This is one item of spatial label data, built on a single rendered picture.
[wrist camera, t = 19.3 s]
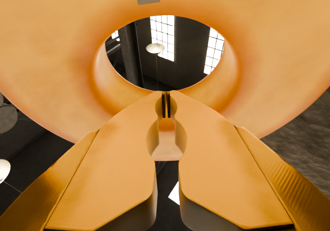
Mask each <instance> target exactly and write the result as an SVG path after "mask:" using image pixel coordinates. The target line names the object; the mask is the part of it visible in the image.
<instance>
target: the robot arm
mask: <svg viewBox="0 0 330 231"><path fill-rule="evenodd" d="M166 105H167V116H168V118H171V120H172V121H173V122H174V123H175V144H176V145H177V146H178V147H179V149H180V150H181V151H182V153H183V156H182V157H181V159H180V160H179V170H178V195H179V204H180V213H181V219H182V221H183V223H184V224H185V225H186V226H187V227H188V228H190V229H191V230H193V231H330V200H329V199H328V198H327V197H326V196H325V195H324V194H323V193H322V192H321V191H320V190H319V189H318V188H317V187H316V186H315V185H314V184H313V183H312V182H310V181H309V180H308V179H307V178H306V177H305V176H303V175H302V174H301V173H300V172H299V171H297V170H296V169H295V168H294V167H292V166H291V165H290V164H289V163H287V162H286V161H285V160H284V159H283V158H281V157H280V156H279V155H278V154H276V153H275V152H274V151H273V150H272V149H270V148H269V147H268V146H267V145H265V144H264V143H263V142H262V141H261V140H259V139H258V138H257V137H256V136H254V135H253V134H252V133H251V132H249V131H248V130H247V129H246V128H245V127H236V126H234V125H233V124H232V123H231V122H230V121H229V120H227V119H226V118H225V117H223V116H222V115H221V114H219V113H218V112H216V111H215V110H213V109H211V108H210V107H208V106H206V105H204V104H202V103H200V102H198V101H196V100H194V99H192V98H190V97H188V96H186V95H184V94H182V93H180V92H178V91H176V90H172V91H169V92H163V91H155V92H153V93H151V94H149V95H148V96H146V97H144V98H142V99H141V100H139V101H137V102H135V103H134V104H132V105H130V106H128V107H127V108H125V109H124V110H122V111H120V112H119V113H118V114H116V115H115V116H114V117H112V118H111V119H110V120H109V121H108V122H107V123H105V124H104V125H103V126H102V127H101V128H100V129H99V130H98V131H89V132H88V133H87V134H86V135H85V136H84V137H82V138H81V139H80V140H79V141H78V142H77V143H76V144H75V145H74V146H72V147H71V148H70V149H69V150H68V151H67V152H66V153H65V154H64V155H62V156H61V157H60V158H59V159H58V160H57V161H56V162H55V163H53V164H52V165H51V166H50V167H49V168H48V169H47V170H46V171H45V172H43V173H42V174H41V175H40V176H39V177H38V178H37V179H36V180H35V181H34V182H33V183H32V184H31V185H30V186H29V187H28V188H27V189H25V190H24V191H23V192H22V193H21V194H20V195H19V196H18V197H17V199H16V200H15V201H14V202H13V203H12V204H11V205H10V206H9V207H8V209H7V210H6V211H5V212H4V213H3V214H2V215H1V216H0V231H146V230H147V229H149V228H150V227H151V226H152V225H153V224H154V222H155V219H156V211H157V197H158V190H157V179H156V168H155V162H154V160H153V159H152V157H151V155H152V153H153V152H154V150H155V149H156V148H157V146H158V145H159V143H160V141H159V126H158V125H159V123H160V122H161V121H162V120H163V118H165V115H166Z"/></svg>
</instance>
